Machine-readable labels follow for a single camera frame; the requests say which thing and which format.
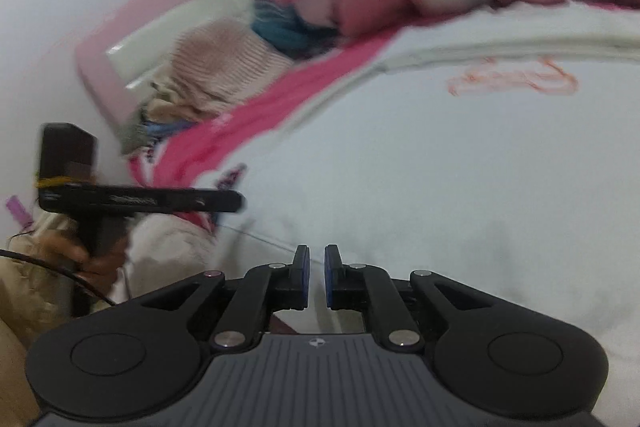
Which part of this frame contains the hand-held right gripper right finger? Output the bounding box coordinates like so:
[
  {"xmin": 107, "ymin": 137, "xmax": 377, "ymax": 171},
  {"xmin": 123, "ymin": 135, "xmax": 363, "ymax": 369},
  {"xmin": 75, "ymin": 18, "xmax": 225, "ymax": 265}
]
[{"xmin": 324, "ymin": 244, "xmax": 493, "ymax": 353}]

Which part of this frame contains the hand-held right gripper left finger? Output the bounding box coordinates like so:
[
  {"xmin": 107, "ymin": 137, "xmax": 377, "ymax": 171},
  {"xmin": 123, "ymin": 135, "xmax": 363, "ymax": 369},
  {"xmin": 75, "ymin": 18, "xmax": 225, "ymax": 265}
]
[{"xmin": 142, "ymin": 244, "xmax": 311, "ymax": 353}]

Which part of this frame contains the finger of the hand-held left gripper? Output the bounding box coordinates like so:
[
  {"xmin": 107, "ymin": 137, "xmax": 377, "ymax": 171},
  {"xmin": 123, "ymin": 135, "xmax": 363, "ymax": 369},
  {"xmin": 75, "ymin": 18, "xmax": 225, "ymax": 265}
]
[{"xmin": 175, "ymin": 188, "xmax": 247, "ymax": 214}]

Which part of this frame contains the white sweatshirt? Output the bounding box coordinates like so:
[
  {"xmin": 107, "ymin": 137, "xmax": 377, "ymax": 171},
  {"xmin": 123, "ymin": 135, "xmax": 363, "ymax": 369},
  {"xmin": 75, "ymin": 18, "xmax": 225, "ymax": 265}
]
[{"xmin": 215, "ymin": 2, "xmax": 640, "ymax": 427}]

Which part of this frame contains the person's left hand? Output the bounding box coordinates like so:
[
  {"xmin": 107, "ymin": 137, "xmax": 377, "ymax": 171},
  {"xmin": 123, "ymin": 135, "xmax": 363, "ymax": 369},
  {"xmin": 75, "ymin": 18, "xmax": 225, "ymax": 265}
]
[{"xmin": 35, "ymin": 229, "xmax": 130, "ymax": 304}]

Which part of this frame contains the white fleece cloth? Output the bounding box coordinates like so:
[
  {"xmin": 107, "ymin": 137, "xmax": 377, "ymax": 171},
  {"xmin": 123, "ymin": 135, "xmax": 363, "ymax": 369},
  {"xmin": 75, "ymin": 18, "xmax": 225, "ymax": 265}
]
[{"xmin": 112, "ymin": 214, "xmax": 218, "ymax": 305}]

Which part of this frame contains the pink headboard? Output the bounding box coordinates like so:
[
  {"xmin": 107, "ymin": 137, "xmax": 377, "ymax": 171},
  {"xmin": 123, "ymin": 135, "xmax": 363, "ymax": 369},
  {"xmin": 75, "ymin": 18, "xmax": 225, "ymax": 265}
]
[{"xmin": 75, "ymin": 0, "xmax": 281, "ymax": 155}]

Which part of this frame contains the pink floral fleece blanket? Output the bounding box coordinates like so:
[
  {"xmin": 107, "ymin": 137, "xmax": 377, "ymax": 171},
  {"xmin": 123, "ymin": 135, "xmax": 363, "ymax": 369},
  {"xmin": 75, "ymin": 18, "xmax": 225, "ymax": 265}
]
[{"xmin": 127, "ymin": 19, "xmax": 401, "ymax": 233}]

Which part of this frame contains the beige knitted cloth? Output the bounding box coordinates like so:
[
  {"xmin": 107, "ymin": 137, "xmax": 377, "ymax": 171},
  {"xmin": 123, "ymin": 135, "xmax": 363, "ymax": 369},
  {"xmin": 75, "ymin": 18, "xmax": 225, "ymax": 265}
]
[{"xmin": 140, "ymin": 19, "xmax": 296, "ymax": 128}]

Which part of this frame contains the teal striped pillow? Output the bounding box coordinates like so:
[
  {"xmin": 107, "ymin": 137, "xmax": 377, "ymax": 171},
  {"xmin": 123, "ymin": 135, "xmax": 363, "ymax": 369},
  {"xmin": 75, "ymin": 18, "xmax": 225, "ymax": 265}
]
[{"xmin": 250, "ymin": 0, "xmax": 346, "ymax": 58}]

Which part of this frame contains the black cable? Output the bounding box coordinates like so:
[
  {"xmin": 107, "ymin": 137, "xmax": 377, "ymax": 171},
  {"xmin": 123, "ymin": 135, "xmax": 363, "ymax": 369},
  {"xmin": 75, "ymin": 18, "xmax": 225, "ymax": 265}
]
[{"xmin": 0, "ymin": 248, "xmax": 120, "ymax": 308}]

